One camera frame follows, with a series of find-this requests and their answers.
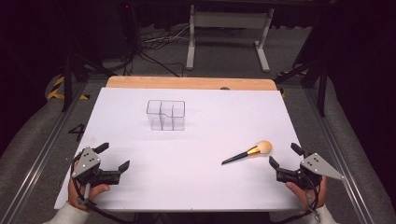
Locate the white metal stand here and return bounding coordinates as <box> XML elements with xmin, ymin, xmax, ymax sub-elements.
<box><xmin>185</xmin><ymin>4</ymin><xmax>276</xmax><ymax>73</ymax></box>

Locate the bundle of floor cables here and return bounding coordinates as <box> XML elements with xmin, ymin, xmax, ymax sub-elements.
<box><xmin>102</xmin><ymin>22</ymin><xmax>191</xmax><ymax>78</ymax></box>

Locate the yellow black hazard tape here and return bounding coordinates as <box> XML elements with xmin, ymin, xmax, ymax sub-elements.
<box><xmin>46</xmin><ymin>75</ymin><xmax>92</xmax><ymax>101</ymax></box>

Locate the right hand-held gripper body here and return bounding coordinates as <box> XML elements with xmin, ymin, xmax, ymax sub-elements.
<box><xmin>276</xmin><ymin>152</ymin><xmax>346</xmax><ymax>190</ymax></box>

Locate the wooden table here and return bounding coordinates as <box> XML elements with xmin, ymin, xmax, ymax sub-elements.
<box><xmin>106</xmin><ymin>76</ymin><xmax>278</xmax><ymax>91</ymax></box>

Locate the person's right hand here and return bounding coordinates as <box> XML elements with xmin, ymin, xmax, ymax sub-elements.
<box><xmin>285</xmin><ymin>175</ymin><xmax>328</xmax><ymax>211</ymax></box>

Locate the aluminium floor rail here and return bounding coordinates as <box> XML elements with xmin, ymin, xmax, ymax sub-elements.
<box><xmin>303</xmin><ymin>87</ymin><xmax>379</xmax><ymax>224</ymax></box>
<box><xmin>0</xmin><ymin>81</ymin><xmax>90</xmax><ymax>224</ymax></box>

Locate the black tripod stand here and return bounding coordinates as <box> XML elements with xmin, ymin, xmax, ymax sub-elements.
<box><xmin>274</xmin><ymin>12</ymin><xmax>331</xmax><ymax>118</ymax></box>

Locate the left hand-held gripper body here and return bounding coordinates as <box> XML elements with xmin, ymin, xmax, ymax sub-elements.
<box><xmin>71</xmin><ymin>147</ymin><xmax>122</xmax><ymax>189</ymax></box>

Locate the person's left hand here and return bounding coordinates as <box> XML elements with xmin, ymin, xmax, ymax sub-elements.
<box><xmin>67</xmin><ymin>178</ymin><xmax>111</xmax><ymax>213</ymax></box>

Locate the white table mat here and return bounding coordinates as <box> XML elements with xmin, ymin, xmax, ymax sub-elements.
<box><xmin>53</xmin><ymin>87</ymin><xmax>305</xmax><ymax>213</ymax></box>

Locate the clear acrylic organizer box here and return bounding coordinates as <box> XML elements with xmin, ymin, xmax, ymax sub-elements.
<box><xmin>146</xmin><ymin>99</ymin><xmax>187</xmax><ymax>132</ymax></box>

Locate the makeup brush with tan bristles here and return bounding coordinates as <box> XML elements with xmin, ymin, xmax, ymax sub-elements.
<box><xmin>220</xmin><ymin>140</ymin><xmax>274</xmax><ymax>166</ymax></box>

